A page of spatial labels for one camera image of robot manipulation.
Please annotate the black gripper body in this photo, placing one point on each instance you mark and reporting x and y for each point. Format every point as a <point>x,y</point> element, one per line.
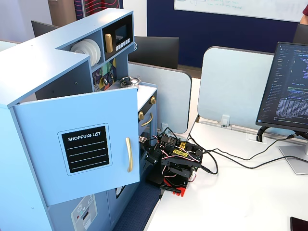
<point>150,153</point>

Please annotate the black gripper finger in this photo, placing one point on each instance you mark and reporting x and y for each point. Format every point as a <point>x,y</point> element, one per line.
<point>146,166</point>
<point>147,147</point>

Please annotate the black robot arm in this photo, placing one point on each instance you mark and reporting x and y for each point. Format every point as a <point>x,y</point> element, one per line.
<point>178,156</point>

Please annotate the blue shopping list cabinet door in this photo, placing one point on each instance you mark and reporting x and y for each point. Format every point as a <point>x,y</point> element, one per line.
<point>72,113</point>

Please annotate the gold oven knob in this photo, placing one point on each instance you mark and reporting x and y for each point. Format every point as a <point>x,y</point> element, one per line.
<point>152,100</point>
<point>141,116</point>

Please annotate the red and black table clamp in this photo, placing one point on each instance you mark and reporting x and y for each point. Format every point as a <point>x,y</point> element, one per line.
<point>176,190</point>

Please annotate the light blue desk divider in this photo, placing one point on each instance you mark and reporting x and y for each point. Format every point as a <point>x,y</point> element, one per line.
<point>168,96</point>
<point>231,84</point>

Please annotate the silver toy pot with lid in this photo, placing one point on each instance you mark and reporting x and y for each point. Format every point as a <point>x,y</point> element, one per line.
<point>130,81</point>

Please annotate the black background monitor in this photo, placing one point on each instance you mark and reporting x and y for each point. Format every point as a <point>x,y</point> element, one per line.
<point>42,27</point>
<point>300,33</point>
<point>156,51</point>

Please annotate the stack of white plates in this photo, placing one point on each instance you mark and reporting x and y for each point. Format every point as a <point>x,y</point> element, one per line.
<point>95,51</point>

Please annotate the black toy microwave door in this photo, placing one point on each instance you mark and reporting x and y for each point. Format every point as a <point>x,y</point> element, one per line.
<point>121,33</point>

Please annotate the white toy plate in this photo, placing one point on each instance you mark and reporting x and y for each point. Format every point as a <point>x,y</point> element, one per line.
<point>73,49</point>
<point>81,47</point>

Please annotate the blue toy kitchen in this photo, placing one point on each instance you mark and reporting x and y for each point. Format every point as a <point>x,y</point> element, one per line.
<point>36,62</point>

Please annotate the silver monitor stand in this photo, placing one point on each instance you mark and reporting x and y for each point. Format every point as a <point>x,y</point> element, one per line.
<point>296,158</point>

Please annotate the computer monitor showing code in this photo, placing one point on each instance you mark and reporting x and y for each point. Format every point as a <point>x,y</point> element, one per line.
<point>286,86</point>

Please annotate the red striped banner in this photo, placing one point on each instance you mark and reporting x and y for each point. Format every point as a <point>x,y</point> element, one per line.
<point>101,6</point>

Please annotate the brown wooden door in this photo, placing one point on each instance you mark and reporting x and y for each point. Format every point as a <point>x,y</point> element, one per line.
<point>61,12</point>

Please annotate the black smartphone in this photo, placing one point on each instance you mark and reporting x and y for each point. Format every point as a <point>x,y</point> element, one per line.
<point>299,225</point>

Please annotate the white whiteboard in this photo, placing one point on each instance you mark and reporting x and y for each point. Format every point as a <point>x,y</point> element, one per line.
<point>240,7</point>

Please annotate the grey divider bracket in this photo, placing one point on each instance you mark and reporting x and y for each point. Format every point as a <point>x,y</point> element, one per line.
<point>225,121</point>

